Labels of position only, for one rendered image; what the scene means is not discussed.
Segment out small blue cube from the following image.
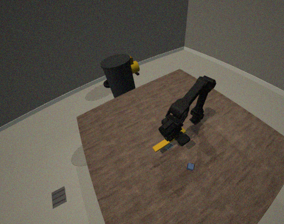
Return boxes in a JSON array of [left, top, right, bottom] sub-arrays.
[[187, 163, 194, 171]]

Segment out yellow bar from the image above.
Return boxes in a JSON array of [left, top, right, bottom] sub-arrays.
[[153, 128, 186, 152]]

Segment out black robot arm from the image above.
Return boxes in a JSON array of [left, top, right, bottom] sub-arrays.
[[159, 76, 216, 142]]

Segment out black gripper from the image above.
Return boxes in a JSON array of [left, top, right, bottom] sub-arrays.
[[162, 118, 190, 146]]

